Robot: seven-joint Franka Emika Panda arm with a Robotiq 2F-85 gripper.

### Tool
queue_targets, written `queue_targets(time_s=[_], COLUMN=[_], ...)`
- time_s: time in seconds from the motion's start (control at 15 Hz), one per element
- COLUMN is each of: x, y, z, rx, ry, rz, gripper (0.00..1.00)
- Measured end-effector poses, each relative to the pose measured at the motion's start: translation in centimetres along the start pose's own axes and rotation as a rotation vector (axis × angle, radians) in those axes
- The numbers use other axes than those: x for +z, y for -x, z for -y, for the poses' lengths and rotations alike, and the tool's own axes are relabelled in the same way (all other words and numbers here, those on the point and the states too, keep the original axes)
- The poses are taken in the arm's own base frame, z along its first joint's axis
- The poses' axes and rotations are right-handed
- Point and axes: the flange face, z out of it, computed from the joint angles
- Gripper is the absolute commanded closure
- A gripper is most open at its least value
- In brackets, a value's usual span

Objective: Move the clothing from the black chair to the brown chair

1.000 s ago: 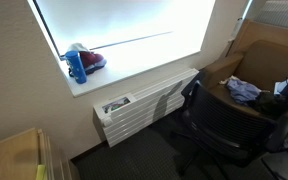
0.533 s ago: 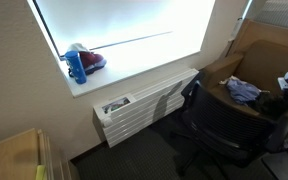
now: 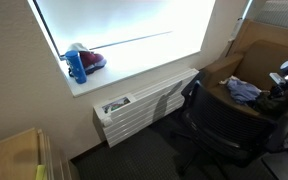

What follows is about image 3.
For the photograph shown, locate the red and white shoe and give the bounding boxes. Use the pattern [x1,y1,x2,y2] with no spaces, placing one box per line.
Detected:
[67,42,108,76]

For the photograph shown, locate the black clothing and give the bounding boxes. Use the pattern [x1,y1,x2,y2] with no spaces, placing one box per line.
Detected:
[251,87,288,119]

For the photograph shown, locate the white patterned cloth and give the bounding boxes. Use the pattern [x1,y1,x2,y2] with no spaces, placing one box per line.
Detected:
[218,77,232,86]

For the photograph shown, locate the white framed window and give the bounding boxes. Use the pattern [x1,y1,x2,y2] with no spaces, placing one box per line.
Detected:
[27,0,218,99]

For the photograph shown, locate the light blue cloth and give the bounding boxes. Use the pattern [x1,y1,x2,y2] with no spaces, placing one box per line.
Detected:
[225,75,263,106]

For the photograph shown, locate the black mesh office chair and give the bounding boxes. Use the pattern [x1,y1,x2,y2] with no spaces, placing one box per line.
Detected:
[169,70,288,178]

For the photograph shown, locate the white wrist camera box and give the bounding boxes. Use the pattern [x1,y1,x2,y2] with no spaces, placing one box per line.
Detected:
[268,71,288,89]

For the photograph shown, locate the blue water bottle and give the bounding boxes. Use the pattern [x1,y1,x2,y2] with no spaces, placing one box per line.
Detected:
[64,49,89,85]

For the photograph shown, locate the light wooden dresser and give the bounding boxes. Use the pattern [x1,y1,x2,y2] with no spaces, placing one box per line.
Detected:
[0,127,81,180]

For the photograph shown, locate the white wall heater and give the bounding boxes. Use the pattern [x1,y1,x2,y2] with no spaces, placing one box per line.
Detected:
[92,67,200,149]

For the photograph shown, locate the yellow sticky note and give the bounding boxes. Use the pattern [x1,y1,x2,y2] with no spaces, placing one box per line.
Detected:
[34,163,48,180]

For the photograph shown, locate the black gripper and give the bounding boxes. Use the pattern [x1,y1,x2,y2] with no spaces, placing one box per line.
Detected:
[269,83,288,100]

